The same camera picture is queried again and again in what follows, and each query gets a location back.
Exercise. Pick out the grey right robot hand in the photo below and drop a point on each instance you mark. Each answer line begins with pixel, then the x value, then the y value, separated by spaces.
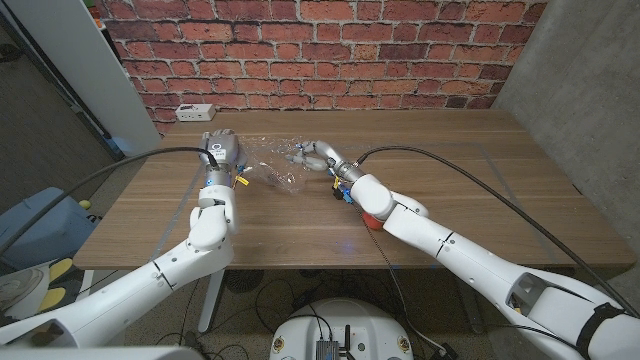
pixel 325 157

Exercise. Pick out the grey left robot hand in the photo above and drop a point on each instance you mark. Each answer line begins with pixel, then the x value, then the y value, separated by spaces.
pixel 222 155

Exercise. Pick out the clear plastic wrap sheet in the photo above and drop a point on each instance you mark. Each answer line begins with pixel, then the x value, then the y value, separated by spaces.
pixel 280 175

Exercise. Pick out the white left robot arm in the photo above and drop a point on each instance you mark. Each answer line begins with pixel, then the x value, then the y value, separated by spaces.
pixel 150 290

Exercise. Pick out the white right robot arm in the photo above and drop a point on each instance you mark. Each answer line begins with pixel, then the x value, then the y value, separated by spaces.
pixel 475 265

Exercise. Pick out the red cap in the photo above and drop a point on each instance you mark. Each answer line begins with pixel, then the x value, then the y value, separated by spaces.
pixel 371 223

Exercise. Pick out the white power strip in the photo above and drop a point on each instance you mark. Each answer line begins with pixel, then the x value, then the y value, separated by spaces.
pixel 195 112

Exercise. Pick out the brick print backdrop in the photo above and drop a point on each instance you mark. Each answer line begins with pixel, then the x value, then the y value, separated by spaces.
pixel 320 50

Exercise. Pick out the black round floor fan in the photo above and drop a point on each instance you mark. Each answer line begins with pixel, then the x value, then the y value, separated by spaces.
pixel 242 281

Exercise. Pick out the yellow green tennis ball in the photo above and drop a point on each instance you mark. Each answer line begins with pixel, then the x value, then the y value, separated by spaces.
pixel 85 204

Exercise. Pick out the white table leg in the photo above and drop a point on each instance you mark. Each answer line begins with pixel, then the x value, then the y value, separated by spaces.
pixel 211 305

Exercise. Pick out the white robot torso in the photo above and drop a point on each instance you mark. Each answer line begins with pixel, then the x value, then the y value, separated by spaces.
pixel 370 330

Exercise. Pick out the blue plastic bin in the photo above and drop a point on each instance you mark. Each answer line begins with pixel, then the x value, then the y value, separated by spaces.
pixel 40 225

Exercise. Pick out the yellow black pad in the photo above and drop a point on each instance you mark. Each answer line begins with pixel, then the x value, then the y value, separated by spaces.
pixel 60 269

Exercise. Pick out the grey table leg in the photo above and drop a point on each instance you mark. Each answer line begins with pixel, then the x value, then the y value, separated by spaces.
pixel 475 320

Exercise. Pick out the white robot chest panel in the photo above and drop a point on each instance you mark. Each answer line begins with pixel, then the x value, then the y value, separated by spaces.
pixel 100 354

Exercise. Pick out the grey sneaker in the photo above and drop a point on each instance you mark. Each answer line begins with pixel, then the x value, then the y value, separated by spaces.
pixel 20 290

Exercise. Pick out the white wall panel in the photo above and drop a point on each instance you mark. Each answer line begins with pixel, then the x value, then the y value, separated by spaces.
pixel 85 65

